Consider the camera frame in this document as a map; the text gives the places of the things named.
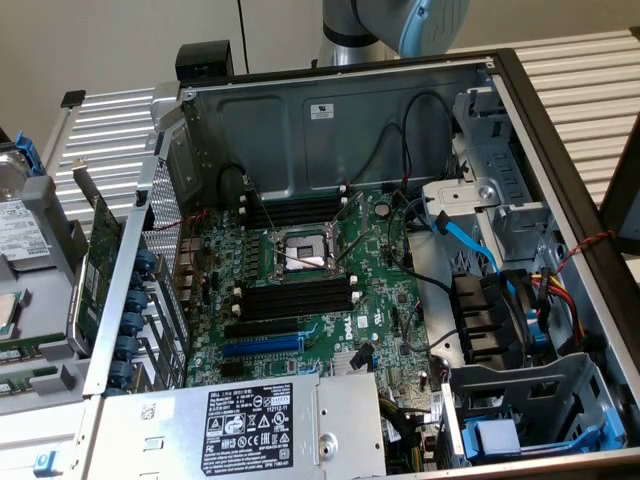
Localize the black RAM slot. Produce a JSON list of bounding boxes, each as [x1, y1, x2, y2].
[[239, 298, 359, 322], [239, 291, 358, 315], [245, 196, 346, 214], [245, 189, 346, 207], [245, 202, 346, 220], [239, 283, 357, 307], [239, 276, 357, 300], [245, 209, 346, 229]]

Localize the metal CPU socket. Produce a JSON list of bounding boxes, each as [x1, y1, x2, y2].
[[267, 227, 347, 284]]

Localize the thin metal locking lever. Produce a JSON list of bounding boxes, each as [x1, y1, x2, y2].
[[273, 228, 374, 275], [249, 183, 281, 246]]

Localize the silver socket cover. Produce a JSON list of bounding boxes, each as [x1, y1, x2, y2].
[[330, 191, 372, 239]]

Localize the green Dell motherboard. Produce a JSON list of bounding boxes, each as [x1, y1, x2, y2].
[[184, 187, 447, 401]]

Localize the long black expansion slot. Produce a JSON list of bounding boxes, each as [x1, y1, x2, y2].
[[223, 318, 301, 340]]

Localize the blue expansion slot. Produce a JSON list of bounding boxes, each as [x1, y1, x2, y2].
[[222, 335, 305, 359]]

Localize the silver chipset heatsink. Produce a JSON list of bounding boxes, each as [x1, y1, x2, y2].
[[329, 352, 362, 377]]

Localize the open metal PC case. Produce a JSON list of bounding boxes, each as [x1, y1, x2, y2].
[[82, 47, 640, 480]]

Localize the black case fan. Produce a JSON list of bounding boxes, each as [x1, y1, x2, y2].
[[449, 269, 539, 369]]

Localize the blue card retention clip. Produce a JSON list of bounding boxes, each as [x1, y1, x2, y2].
[[121, 312, 146, 337], [134, 248, 159, 281], [108, 360, 135, 387], [115, 335, 141, 362], [124, 288, 150, 314]]

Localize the grey metal disk bay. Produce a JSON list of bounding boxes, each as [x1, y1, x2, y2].
[[421, 87, 556, 264]]

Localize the black power supply label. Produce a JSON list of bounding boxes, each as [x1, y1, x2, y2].
[[200, 382, 295, 477]]

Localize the black box behind case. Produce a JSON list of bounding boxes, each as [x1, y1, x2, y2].
[[174, 42, 236, 84]]

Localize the green graphics card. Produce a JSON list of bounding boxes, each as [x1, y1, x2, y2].
[[64, 158, 125, 359]]

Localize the silver power supply unit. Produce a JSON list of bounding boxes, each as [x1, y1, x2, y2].
[[84, 372, 389, 480]]

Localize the blue plastic fan clip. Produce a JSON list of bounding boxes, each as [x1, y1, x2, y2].
[[527, 307, 554, 364]]

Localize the blue drive tray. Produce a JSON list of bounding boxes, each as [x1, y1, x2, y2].
[[462, 409, 626, 464]]

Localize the grey parts rack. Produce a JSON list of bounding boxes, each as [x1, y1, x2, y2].
[[0, 174, 94, 416]]

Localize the grey metal drive cage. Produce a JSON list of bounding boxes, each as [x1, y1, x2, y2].
[[439, 352, 629, 469]]

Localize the silver hard disk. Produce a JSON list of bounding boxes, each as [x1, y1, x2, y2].
[[0, 149, 54, 274]]

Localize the dark panel beside case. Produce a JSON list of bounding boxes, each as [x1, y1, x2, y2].
[[598, 113, 640, 257]]

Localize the silver CPU chip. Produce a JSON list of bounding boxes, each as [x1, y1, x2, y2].
[[0, 291, 22, 342]]

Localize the blue release button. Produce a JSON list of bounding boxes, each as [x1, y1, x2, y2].
[[33, 449, 59, 479]]

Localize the short black wire loop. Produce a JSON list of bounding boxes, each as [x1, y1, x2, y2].
[[216, 162, 250, 214]]

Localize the black wire over motherboard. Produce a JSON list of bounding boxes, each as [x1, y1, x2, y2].
[[387, 189, 454, 296]]

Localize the black looped wire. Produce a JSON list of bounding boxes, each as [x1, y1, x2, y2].
[[402, 91, 457, 191]]

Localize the thin black wire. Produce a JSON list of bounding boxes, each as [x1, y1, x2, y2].
[[349, 122, 409, 186]]

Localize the thin red wire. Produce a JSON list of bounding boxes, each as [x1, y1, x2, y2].
[[152, 208, 210, 234]]

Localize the blue SATA wire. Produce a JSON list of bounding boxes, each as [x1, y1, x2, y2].
[[433, 210, 519, 296]]

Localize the power supply wire bundle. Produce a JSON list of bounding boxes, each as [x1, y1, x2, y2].
[[378, 394, 436, 476]]

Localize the red yellow power wires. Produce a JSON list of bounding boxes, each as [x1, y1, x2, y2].
[[529, 267, 589, 349]]

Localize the red black twisted wire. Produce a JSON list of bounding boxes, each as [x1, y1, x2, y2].
[[553, 228, 619, 275]]

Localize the blue hard disk bracket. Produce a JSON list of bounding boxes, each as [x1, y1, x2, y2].
[[13, 130, 47, 177]]

